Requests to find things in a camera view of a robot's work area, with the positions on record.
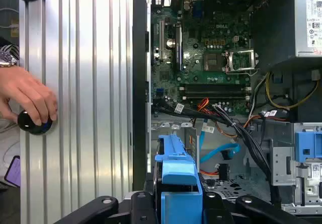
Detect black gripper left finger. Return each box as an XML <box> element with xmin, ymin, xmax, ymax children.
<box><xmin>54</xmin><ymin>191</ymin><xmax>158</xmax><ymax>224</ymax></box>

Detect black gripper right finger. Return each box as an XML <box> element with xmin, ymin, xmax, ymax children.
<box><xmin>203</xmin><ymin>191</ymin><xmax>312</xmax><ymax>224</ymax></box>

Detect hard disk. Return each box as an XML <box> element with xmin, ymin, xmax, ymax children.
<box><xmin>153</xmin><ymin>133</ymin><xmax>204</xmax><ymax>224</ymax></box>

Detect blue disk data wire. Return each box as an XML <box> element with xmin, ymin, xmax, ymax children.
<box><xmin>199</xmin><ymin>125</ymin><xmax>242</xmax><ymax>165</ymax></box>

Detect round black tool blue ring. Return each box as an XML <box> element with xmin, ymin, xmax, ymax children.
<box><xmin>17</xmin><ymin>110</ymin><xmax>53</xmax><ymax>135</ymax></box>

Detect black disk power connector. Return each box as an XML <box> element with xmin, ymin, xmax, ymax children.
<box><xmin>218</xmin><ymin>163</ymin><xmax>230</xmax><ymax>181</ymax></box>

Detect metal disk bay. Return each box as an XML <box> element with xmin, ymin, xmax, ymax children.
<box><xmin>150</xmin><ymin>119</ymin><xmax>274</xmax><ymax>202</ymax></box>

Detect black RAM slot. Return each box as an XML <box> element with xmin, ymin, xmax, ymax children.
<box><xmin>183</xmin><ymin>92</ymin><xmax>249</xmax><ymax>98</ymax></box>
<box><xmin>183</xmin><ymin>97</ymin><xmax>249</xmax><ymax>102</ymax></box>
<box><xmin>179</xmin><ymin>88</ymin><xmax>249</xmax><ymax>93</ymax></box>
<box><xmin>179</xmin><ymin>83</ymin><xmax>249</xmax><ymax>89</ymax></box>

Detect grey expansion slot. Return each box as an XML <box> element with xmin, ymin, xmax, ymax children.
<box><xmin>157</xmin><ymin>20</ymin><xmax>166</xmax><ymax>60</ymax></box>

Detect person's hand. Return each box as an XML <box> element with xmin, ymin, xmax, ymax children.
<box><xmin>0</xmin><ymin>66</ymin><xmax>58</xmax><ymax>126</ymax></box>

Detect metal optical drive cage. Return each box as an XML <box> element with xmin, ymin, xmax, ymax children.
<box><xmin>270</xmin><ymin>122</ymin><xmax>322</xmax><ymax>216</ymax></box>

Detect blue plastic latch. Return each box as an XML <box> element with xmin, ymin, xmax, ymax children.
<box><xmin>294</xmin><ymin>131</ymin><xmax>322</xmax><ymax>163</ymax></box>

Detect black PC case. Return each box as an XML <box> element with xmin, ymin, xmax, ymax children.
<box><xmin>132</xmin><ymin>0</ymin><xmax>322</xmax><ymax>224</ymax></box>

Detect purple smartphone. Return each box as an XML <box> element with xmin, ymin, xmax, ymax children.
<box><xmin>4</xmin><ymin>155</ymin><xmax>21</xmax><ymax>188</ymax></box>

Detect CPU socket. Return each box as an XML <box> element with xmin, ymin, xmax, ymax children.
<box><xmin>202</xmin><ymin>52</ymin><xmax>224</xmax><ymax>72</ymax></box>

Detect green motherboard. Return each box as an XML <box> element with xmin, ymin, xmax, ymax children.
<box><xmin>150</xmin><ymin>6</ymin><xmax>252</xmax><ymax>116</ymax></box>

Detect metal socket cover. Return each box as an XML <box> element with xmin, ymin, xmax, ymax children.
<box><xmin>224</xmin><ymin>48</ymin><xmax>260</xmax><ymax>75</ymax></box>

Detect silver wrist watch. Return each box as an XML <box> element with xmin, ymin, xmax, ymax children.
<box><xmin>0</xmin><ymin>51</ymin><xmax>18</xmax><ymax>68</ymax></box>

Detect grey power supply unit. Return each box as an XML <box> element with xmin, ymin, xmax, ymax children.
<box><xmin>250</xmin><ymin>0</ymin><xmax>322</xmax><ymax>71</ymax></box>

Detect black cable bundle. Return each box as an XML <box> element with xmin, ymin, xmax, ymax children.
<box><xmin>150</xmin><ymin>100</ymin><xmax>281</xmax><ymax>207</ymax></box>

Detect orange red wire bundle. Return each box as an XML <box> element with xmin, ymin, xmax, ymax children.
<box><xmin>215</xmin><ymin>114</ymin><xmax>289</xmax><ymax>140</ymax></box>

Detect orange flat wire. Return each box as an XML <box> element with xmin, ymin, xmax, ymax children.
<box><xmin>197</xmin><ymin>97</ymin><xmax>210</xmax><ymax>112</ymax></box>

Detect white grey wires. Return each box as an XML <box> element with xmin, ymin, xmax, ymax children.
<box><xmin>248</xmin><ymin>71</ymin><xmax>267</xmax><ymax>115</ymax></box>

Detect yellow power wires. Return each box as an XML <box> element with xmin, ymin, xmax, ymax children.
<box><xmin>265</xmin><ymin>71</ymin><xmax>319</xmax><ymax>110</ymax></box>

